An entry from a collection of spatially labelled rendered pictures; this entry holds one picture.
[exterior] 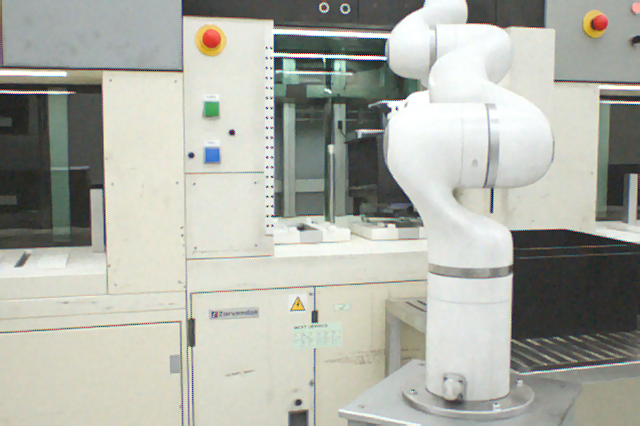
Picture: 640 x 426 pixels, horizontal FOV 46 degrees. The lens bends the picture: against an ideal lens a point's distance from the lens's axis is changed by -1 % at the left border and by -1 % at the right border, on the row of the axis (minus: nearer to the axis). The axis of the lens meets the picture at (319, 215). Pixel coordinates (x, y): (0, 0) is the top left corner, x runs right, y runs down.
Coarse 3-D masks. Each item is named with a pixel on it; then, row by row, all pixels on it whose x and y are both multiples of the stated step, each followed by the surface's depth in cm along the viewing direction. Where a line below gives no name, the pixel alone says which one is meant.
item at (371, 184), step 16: (352, 144) 210; (368, 144) 199; (352, 160) 210; (368, 160) 199; (384, 160) 195; (352, 176) 210; (368, 176) 200; (384, 176) 195; (352, 192) 211; (368, 192) 200; (384, 192) 195; (400, 192) 197
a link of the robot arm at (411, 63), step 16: (432, 0) 144; (448, 0) 143; (464, 0) 148; (416, 16) 139; (432, 16) 141; (448, 16) 143; (464, 16) 146; (400, 32) 136; (416, 32) 135; (432, 32) 135; (400, 48) 135; (416, 48) 134; (432, 48) 134; (400, 64) 136; (416, 64) 136; (432, 64) 135
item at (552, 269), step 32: (544, 256) 140; (576, 256) 141; (608, 256) 143; (512, 288) 140; (544, 288) 140; (576, 288) 142; (608, 288) 144; (512, 320) 140; (544, 320) 141; (576, 320) 143; (608, 320) 145
